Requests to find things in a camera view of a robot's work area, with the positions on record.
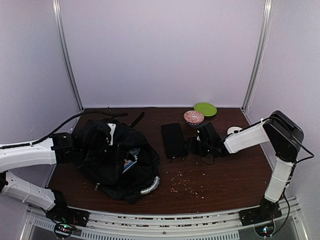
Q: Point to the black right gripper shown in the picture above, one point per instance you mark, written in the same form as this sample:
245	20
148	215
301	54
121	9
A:
190	145

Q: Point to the black leather pouch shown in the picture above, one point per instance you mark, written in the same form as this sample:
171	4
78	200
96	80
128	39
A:
173	140

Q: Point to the grey plastic bag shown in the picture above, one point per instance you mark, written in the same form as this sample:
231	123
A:
132	154

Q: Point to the purple dog reader book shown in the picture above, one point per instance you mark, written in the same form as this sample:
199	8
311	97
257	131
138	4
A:
127	165

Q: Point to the black student backpack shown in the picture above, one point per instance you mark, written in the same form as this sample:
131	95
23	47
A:
105	164

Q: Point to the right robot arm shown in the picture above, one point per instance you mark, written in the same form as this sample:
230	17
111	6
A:
277	130

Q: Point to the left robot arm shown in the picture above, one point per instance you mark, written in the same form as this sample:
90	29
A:
56	149

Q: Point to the red patterned bowl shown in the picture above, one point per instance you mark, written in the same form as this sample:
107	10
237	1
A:
193	118

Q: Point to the green plate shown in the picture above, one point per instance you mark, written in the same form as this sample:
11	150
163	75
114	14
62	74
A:
207	109

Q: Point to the white bowl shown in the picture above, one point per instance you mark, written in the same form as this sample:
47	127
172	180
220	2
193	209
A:
233	129

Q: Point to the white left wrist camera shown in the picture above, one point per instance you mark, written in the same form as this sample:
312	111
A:
110	134

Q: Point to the right aluminium frame post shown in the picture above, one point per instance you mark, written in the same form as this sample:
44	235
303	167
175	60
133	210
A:
261	47

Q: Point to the aluminium frame post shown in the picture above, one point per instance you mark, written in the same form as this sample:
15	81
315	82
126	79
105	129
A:
65	53
261	47

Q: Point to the left aluminium frame post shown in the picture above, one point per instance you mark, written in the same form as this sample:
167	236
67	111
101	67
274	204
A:
65	53

